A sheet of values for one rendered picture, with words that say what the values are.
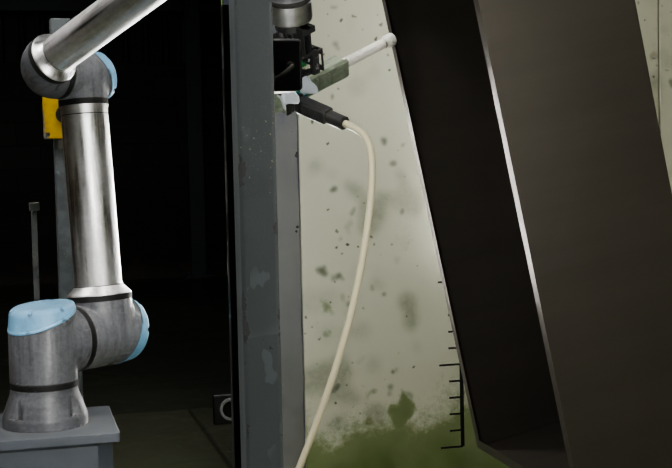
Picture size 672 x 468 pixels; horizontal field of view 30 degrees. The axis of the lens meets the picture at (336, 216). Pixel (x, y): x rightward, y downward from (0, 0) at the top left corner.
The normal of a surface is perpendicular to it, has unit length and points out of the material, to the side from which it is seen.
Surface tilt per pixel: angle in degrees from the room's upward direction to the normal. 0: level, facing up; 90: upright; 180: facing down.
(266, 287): 90
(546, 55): 90
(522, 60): 90
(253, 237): 90
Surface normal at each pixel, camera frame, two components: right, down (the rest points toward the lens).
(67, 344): 0.78, 0.01
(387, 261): 0.25, 0.04
